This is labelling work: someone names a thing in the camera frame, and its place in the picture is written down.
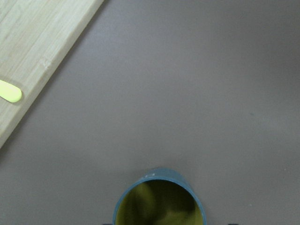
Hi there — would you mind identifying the blue mug yellow inside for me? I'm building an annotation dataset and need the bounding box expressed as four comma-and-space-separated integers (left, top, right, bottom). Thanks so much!
112, 167, 207, 225

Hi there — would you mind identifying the bamboo cutting board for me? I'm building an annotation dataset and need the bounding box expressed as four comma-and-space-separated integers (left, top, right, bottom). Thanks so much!
0, 0, 107, 145

